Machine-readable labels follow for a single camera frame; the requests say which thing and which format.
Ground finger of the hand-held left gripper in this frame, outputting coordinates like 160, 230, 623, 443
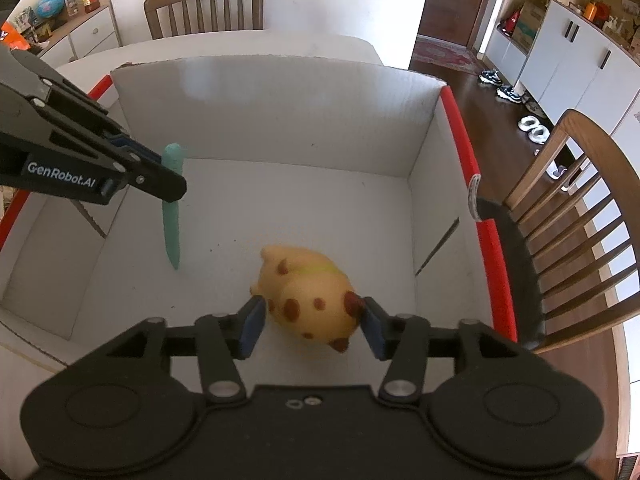
47, 110, 188, 203
50, 80, 163, 166

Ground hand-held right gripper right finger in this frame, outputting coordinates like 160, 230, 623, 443
360, 296, 525, 403

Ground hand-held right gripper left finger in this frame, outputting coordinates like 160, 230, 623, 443
102, 296, 268, 403

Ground green pen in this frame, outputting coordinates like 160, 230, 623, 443
161, 142, 186, 271

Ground yellow spotted toy animal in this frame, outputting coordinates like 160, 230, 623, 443
250, 244, 365, 355

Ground white cardboard box red edges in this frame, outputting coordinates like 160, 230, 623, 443
0, 50, 519, 376

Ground white marble desktop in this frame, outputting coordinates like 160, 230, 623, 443
0, 34, 386, 480

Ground white drawer dresser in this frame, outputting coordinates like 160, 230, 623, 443
37, 0, 123, 67

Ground orange package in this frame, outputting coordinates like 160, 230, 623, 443
0, 21, 33, 53

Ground red patterned rug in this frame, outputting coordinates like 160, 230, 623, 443
411, 35, 483, 77

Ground cardboard storage carton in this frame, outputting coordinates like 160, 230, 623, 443
514, 2, 548, 51

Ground white cabinet black handles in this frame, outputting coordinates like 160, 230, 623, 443
482, 0, 640, 133

